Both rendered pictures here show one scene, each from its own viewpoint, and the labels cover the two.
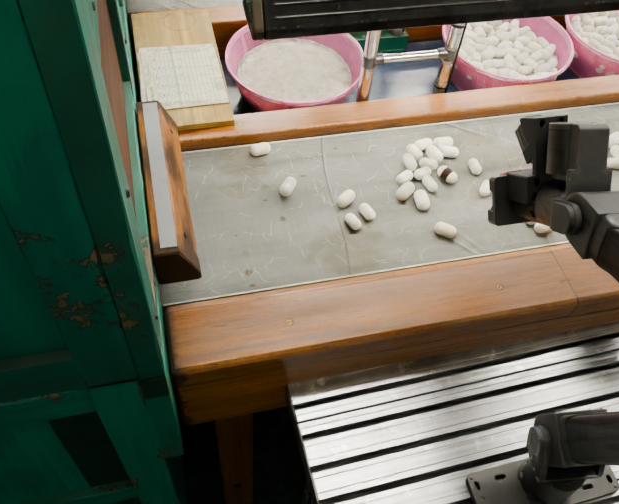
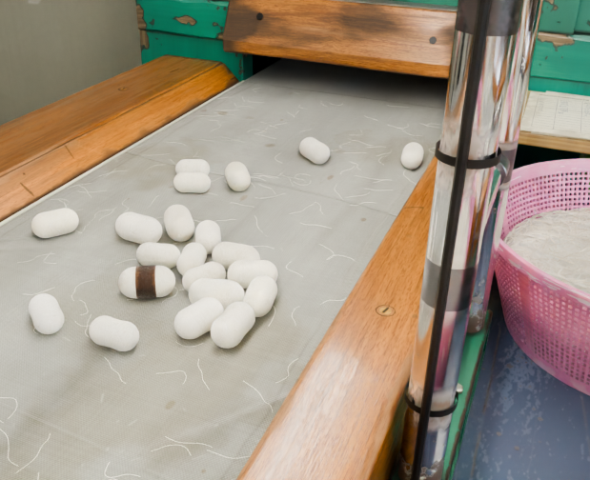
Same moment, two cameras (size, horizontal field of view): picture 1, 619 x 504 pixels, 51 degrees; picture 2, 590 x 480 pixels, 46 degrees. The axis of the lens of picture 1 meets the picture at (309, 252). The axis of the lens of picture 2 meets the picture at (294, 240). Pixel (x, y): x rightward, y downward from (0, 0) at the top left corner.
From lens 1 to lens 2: 131 cm
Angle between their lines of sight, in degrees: 87
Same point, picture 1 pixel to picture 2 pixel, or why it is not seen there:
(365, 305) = (66, 118)
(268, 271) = (208, 120)
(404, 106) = (390, 297)
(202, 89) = (565, 122)
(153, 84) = not seen: outside the picture
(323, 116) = not seen: hidden behind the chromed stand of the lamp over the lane
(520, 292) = not seen: outside the picture
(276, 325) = (131, 84)
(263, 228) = (271, 132)
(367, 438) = not seen: outside the picture
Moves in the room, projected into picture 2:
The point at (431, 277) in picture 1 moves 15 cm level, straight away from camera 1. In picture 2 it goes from (12, 160) to (58, 230)
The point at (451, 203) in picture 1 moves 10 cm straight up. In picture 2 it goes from (91, 271) to (72, 140)
